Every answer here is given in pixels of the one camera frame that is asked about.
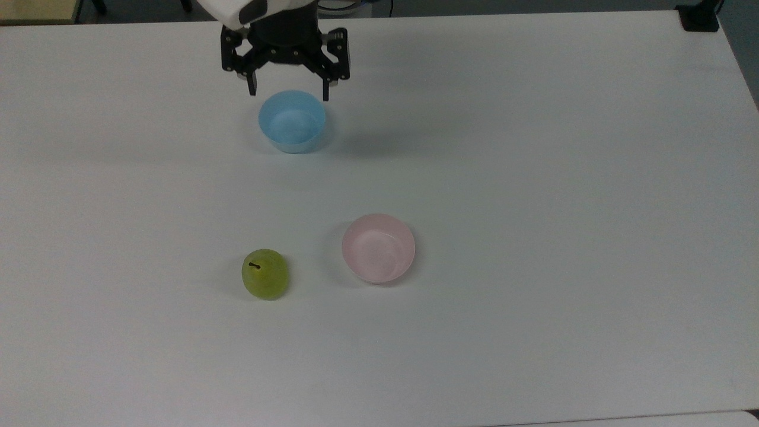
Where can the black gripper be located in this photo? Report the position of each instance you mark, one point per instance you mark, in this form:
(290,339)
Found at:
(284,35)

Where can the green apple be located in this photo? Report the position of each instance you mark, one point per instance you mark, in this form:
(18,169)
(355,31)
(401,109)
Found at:
(265,276)

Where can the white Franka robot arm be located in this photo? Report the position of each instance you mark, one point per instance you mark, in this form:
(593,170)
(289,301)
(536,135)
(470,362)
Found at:
(225,9)

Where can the blue plastic bowl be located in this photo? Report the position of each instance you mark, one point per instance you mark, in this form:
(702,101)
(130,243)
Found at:
(293,124)

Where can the pink plastic bowl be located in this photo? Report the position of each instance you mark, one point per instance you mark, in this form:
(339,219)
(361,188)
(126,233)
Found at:
(379,252)

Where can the wooden table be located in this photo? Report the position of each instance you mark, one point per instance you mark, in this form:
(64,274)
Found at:
(35,9)

